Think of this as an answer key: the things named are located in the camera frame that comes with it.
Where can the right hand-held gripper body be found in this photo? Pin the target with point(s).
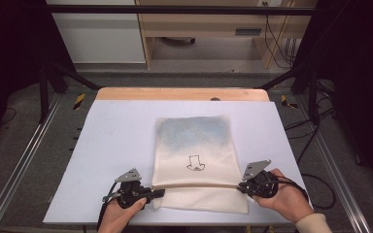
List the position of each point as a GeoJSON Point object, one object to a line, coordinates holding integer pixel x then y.
{"type": "Point", "coordinates": [260, 184]}

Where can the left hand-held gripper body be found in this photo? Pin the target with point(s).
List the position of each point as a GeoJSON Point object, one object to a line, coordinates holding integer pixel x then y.
{"type": "Point", "coordinates": [129, 192]}

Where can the cream mesh laundry bag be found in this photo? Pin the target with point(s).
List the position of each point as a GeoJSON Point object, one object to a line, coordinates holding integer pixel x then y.
{"type": "Point", "coordinates": [194, 145]}

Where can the person's left hand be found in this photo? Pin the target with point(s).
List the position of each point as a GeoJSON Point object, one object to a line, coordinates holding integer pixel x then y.
{"type": "Point", "coordinates": [116, 218]}

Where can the person's right hand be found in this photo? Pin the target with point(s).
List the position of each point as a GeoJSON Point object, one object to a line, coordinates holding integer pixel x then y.
{"type": "Point", "coordinates": [288, 200]}

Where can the yellow black tape marker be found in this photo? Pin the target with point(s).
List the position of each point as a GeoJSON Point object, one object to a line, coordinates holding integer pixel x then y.
{"type": "Point", "coordinates": [286, 103]}
{"type": "Point", "coordinates": [79, 101]}

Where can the light wooden table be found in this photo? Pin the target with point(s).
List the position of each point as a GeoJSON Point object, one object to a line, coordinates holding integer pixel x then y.
{"type": "Point", "coordinates": [175, 93]}

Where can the black metal stand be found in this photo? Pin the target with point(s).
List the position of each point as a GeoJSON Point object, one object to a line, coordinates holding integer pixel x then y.
{"type": "Point", "coordinates": [313, 97]}
{"type": "Point", "coordinates": [43, 97]}

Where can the black curtain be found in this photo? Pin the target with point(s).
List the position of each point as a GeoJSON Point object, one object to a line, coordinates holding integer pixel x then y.
{"type": "Point", "coordinates": [9, 58]}
{"type": "Point", "coordinates": [359, 81]}

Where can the black curved object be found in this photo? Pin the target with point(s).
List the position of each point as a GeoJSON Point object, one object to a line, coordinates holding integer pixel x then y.
{"type": "Point", "coordinates": [178, 41]}

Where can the white cabinet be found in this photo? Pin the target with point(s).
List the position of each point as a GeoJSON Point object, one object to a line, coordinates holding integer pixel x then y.
{"type": "Point", "coordinates": [100, 39]}

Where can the light wooden desk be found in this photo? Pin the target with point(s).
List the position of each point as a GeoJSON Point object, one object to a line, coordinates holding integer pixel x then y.
{"type": "Point", "coordinates": [207, 27]}

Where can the aluminium rail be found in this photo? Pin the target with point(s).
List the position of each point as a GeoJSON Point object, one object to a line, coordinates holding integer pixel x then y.
{"type": "Point", "coordinates": [336, 168]}
{"type": "Point", "coordinates": [22, 161]}

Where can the black horizontal frame bar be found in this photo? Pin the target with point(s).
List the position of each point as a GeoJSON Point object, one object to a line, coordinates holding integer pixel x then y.
{"type": "Point", "coordinates": [175, 9]}

